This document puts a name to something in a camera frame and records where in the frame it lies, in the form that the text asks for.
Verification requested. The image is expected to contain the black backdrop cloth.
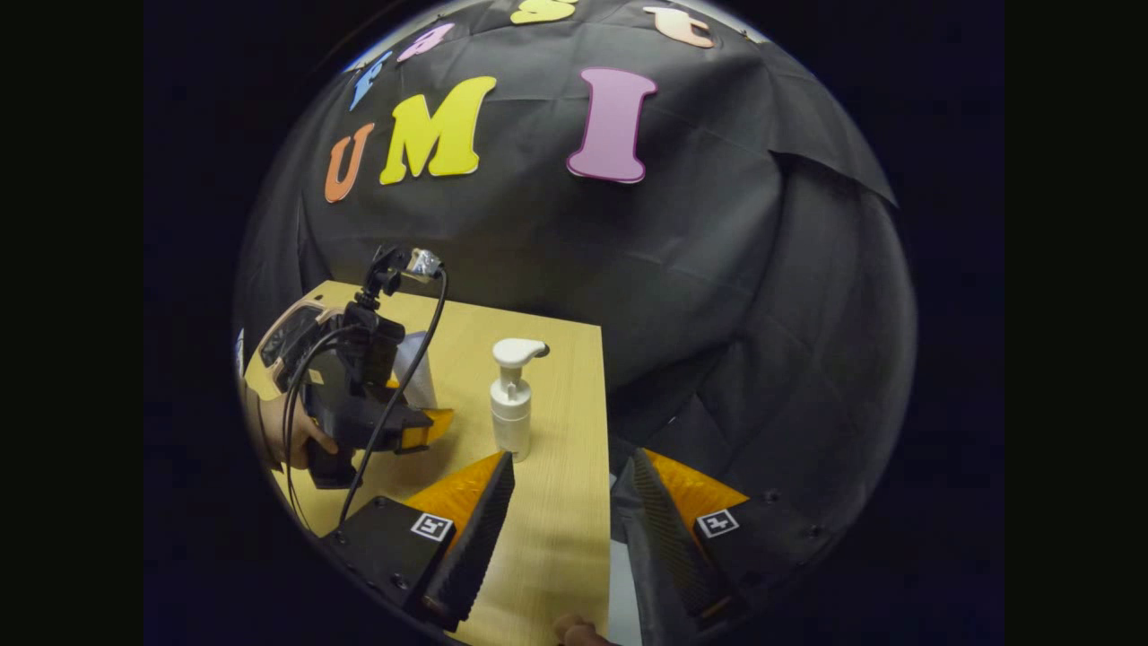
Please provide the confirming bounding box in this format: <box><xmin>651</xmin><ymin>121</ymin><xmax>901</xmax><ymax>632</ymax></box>
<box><xmin>235</xmin><ymin>0</ymin><xmax>918</xmax><ymax>548</ymax></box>

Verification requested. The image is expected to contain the white squeeze tube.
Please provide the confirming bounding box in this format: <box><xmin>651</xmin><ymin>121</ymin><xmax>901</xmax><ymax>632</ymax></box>
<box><xmin>395</xmin><ymin>330</ymin><xmax>439</xmax><ymax>411</ymax></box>

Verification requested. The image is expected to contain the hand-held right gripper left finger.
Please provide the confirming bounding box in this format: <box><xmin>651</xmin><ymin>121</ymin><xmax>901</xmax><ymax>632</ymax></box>
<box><xmin>323</xmin><ymin>450</ymin><xmax>517</xmax><ymax>633</ymax></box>

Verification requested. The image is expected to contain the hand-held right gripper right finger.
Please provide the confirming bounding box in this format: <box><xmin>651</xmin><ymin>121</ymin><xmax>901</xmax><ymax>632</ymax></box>
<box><xmin>619</xmin><ymin>447</ymin><xmax>842</xmax><ymax>646</ymax></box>

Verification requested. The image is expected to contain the white pump bottle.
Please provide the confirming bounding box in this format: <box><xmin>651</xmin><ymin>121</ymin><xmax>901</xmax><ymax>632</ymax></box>
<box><xmin>489</xmin><ymin>338</ymin><xmax>551</xmax><ymax>464</ymax></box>

